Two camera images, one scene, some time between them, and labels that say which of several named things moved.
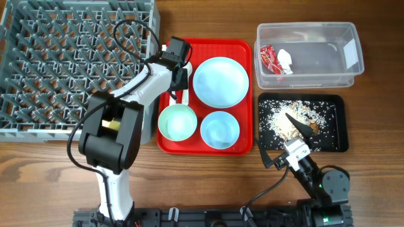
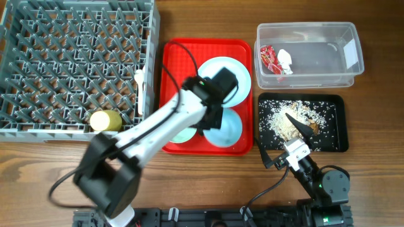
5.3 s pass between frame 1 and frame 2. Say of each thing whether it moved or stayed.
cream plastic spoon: moved
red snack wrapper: stayed
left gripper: moved
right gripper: stayed
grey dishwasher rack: stayed
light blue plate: stayed
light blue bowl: moved
